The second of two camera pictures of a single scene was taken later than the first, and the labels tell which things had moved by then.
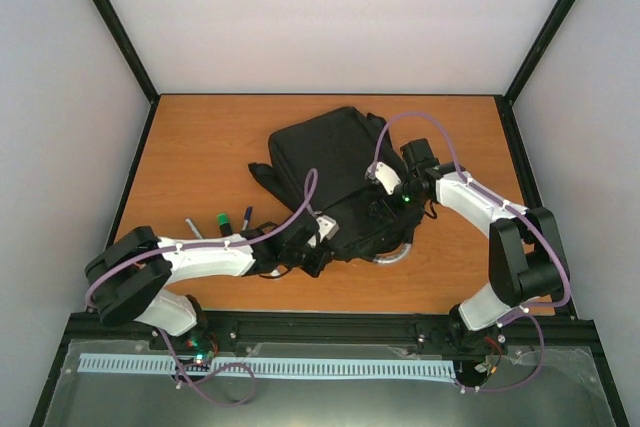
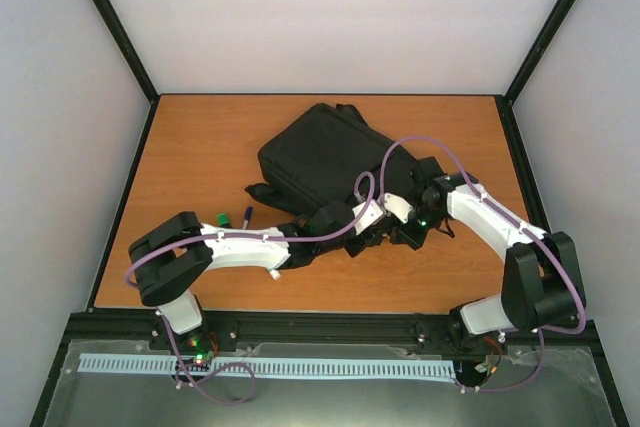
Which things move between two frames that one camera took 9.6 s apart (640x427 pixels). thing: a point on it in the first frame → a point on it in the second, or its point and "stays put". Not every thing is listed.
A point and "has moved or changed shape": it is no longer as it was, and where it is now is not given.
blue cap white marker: x=247 y=217 stays put
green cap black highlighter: x=224 y=224 stays put
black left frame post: x=119 y=34 stays put
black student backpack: x=343 y=165 has moved or changed shape
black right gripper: x=389 y=211 → x=414 y=240
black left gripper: x=324 y=258 → x=368 y=237
